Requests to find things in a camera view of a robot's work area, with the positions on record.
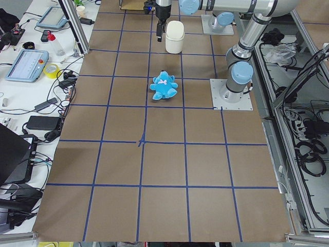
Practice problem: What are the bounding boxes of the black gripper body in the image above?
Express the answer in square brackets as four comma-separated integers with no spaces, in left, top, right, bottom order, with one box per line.
[155,5,171,24]

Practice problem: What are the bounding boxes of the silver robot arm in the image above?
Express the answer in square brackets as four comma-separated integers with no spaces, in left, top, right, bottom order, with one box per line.
[214,0,298,103]
[179,1,298,47]

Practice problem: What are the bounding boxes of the white lidded trash can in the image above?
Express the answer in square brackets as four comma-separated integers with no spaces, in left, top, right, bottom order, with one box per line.
[165,21,185,54]

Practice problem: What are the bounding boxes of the blue teddy bear plush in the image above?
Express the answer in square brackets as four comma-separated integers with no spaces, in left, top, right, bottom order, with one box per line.
[150,70,178,100]

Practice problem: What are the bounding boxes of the paper cup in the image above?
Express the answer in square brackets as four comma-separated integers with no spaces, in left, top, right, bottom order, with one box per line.
[76,6,86,18]

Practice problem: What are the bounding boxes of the clear bottle red cap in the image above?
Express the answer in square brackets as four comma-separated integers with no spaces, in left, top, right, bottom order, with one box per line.
[47,31,65,56]

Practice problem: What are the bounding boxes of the teach pendant far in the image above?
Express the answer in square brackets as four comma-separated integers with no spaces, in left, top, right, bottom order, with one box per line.
[36,7,67,30]

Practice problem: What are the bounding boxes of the teach pendant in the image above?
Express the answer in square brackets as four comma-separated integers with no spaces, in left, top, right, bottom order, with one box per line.
[36,7,67,30]
[5,49,49,83]

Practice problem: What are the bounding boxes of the yellow tape roll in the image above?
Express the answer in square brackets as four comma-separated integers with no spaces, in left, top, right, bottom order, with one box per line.
[43,63,60,79]

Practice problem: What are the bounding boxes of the crumpled white cloth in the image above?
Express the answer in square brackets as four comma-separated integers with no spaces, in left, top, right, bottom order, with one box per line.
[264,44,297,66]

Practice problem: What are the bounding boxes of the teach pendant near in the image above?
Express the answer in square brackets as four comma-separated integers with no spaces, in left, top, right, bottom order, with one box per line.
[5,49,49,83]

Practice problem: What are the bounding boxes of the black power adapter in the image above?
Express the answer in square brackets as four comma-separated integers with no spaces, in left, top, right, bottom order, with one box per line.
[26,116,60,131]

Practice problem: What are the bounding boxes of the black laptop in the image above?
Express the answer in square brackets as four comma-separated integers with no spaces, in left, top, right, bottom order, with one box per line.
[1,125,37,185]

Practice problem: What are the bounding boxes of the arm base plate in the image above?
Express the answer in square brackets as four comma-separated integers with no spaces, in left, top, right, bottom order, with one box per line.
[201,12,234,36]
[210,79,253,111]

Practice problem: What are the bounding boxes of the aluminium frame post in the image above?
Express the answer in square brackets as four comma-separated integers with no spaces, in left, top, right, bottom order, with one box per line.
[58,0,89,55]

